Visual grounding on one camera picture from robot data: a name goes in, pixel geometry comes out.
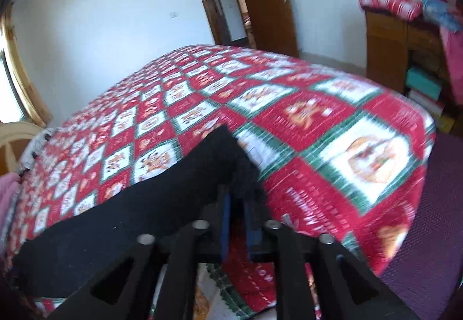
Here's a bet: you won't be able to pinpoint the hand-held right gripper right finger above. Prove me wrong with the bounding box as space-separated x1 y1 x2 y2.
242 199 421 320

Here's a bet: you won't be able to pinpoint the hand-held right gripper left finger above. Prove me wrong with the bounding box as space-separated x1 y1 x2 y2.
47 187 234 320

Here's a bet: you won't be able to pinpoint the black pants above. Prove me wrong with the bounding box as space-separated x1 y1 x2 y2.
12 125 270 301

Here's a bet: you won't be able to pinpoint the red printed bedspread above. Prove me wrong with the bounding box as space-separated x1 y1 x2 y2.
0 44 436 320

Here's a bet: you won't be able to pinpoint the purple floor mat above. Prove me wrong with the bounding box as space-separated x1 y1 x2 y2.
379 132 463 292

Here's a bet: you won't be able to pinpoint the grey patterned pillow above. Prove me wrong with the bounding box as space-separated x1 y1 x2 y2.
17 127 56 173

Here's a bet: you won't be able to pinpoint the brown wooden door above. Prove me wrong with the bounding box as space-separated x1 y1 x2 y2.
231 0 299 58

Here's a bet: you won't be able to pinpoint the white box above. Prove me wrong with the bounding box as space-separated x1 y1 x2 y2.
407 89 445 118

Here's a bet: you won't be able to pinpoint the pink folded blanket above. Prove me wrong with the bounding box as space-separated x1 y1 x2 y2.
0 173 23 231

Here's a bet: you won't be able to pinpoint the wooden inner door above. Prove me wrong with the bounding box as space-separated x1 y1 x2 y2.
198 0 232 46

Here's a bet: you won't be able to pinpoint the yellow box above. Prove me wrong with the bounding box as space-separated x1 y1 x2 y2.
432 113 457 133

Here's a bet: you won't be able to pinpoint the cream round headboard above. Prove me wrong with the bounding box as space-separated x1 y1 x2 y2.
0 122 46 176

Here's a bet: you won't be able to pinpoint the teal box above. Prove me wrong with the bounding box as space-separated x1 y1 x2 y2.
405 66 444 101

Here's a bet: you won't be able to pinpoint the wooden cabinet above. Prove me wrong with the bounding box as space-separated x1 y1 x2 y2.
363 6 453 97

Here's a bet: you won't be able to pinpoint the yellow curtain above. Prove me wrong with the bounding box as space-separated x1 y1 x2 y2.
0 12 53 127

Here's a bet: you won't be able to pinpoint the window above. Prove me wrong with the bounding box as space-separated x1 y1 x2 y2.
0 51 27 122

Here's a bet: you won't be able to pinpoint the pink hanging cloth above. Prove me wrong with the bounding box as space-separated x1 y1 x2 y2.
439 26 463 106

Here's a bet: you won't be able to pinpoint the red and white wrapped bundle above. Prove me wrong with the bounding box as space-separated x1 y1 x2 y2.
358 0 424 20

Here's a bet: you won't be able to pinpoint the blue plastic bag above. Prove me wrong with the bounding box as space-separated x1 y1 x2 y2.
420 0 463 33

